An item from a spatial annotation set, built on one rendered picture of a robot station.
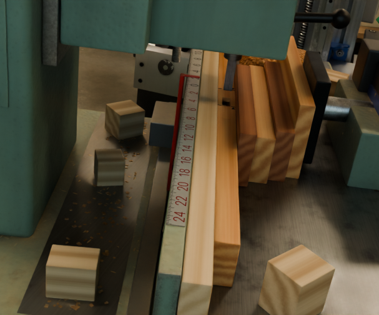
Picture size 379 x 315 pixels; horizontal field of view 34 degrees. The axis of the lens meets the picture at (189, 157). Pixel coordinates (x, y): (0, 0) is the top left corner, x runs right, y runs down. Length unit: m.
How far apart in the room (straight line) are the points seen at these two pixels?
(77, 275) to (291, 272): 0.22
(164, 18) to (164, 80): 0.69
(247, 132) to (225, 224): 0.13
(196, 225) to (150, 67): 0.87
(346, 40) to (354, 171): 0.94
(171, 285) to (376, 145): 0.29
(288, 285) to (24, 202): 0.30
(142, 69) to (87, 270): 0.78
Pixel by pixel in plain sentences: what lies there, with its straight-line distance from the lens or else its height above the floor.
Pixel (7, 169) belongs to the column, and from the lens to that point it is 0.61.
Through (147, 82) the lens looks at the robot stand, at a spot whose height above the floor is 0.70.
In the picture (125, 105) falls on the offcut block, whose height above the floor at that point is 0.84.
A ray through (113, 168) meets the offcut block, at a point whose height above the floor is 0.82.
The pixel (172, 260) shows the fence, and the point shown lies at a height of 0.96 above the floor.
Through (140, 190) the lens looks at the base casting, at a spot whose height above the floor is 0.80.
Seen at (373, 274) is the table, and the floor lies 0.90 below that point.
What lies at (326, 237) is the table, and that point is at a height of 0.90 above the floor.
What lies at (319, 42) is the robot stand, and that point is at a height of 0.79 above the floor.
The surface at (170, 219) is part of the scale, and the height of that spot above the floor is 0.96.
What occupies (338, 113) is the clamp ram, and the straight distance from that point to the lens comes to 0.65.
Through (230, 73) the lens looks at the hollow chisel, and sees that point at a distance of 0.65.
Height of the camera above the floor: 1.20
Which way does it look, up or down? 29 degrees down
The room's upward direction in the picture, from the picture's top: 8 degrees clockwise
